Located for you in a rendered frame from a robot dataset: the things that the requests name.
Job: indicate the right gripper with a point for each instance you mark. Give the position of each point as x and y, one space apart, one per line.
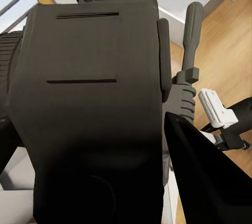
230 135

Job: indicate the digital camera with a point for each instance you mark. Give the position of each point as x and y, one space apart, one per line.
84 85

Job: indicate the desk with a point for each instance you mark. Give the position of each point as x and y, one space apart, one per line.
16 189

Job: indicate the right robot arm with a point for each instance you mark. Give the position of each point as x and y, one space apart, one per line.
232 122

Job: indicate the camera tripod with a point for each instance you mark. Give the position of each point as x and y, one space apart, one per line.
180 102

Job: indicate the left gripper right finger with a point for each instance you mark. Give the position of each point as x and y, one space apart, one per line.
213 189

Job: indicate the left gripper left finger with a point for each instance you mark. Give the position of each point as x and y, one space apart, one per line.
9 141

